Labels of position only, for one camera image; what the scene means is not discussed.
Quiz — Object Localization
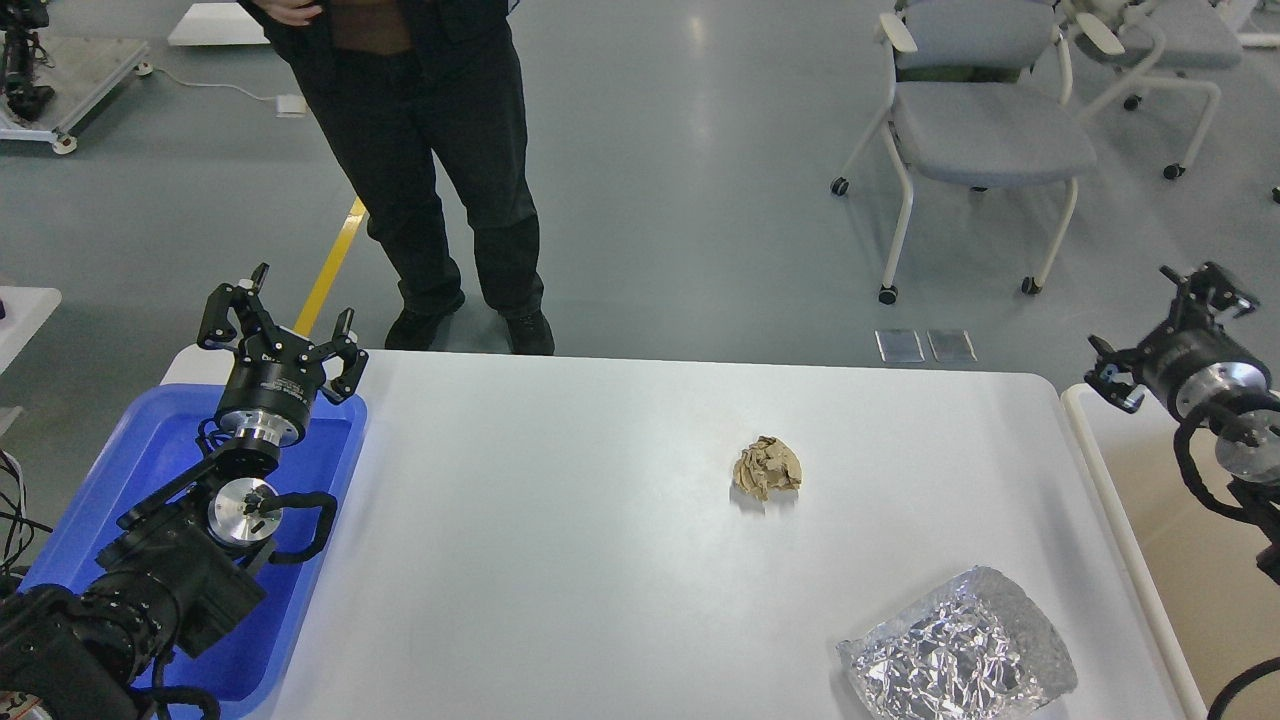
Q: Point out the crumpled brown paper ball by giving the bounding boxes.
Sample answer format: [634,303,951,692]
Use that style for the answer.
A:
[731,436,803,503]

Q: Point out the grey chair white frame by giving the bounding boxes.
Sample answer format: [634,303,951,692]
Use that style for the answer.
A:
[829,1,1097,305]

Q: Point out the black cables at left edge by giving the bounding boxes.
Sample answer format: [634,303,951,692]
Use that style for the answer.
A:
[0,445,52,577]

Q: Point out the crumpled aluminium foil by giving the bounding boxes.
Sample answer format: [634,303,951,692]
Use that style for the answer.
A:
[836,566,1078,719]

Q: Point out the metal floor plate right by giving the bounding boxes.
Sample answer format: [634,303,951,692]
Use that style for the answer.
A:
[927,329,978,364]

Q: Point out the blue plastic tray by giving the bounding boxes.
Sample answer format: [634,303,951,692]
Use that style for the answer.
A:
[20,383,369,719]

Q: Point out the beige plastic bin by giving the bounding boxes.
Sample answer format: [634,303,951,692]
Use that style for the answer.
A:
[1061,384,1279,719]

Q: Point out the person in black clothes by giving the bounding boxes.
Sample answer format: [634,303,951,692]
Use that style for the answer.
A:
[243,1,556,356]

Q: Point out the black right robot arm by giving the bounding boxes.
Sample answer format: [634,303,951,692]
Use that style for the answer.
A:
[1062,263,1277,719]

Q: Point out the white floor board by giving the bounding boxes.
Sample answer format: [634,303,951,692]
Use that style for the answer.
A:
[166,1,269,47]

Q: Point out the wheeled equipment platform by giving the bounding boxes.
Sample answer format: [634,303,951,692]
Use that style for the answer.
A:
[1,1,152,155]

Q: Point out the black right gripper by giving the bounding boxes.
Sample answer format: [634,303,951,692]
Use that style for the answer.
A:
[1084,263,1272,421]

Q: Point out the metal floor plate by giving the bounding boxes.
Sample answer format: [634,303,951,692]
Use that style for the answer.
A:
[927,329,978,364]
[876,329,925,365]

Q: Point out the white power adapter with cable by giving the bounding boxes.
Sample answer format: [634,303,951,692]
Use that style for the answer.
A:
[152,65,308,118]

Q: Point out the metal floor plate left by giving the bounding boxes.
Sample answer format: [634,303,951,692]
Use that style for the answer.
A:
[876,329,925,365]

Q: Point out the white side table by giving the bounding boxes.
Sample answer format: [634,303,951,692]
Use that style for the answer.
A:
[1,286,63,373]

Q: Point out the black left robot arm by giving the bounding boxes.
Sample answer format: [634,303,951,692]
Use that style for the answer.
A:
[3,263,369,719]

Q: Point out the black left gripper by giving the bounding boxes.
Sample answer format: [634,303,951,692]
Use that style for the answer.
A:
[197,264,369,447]

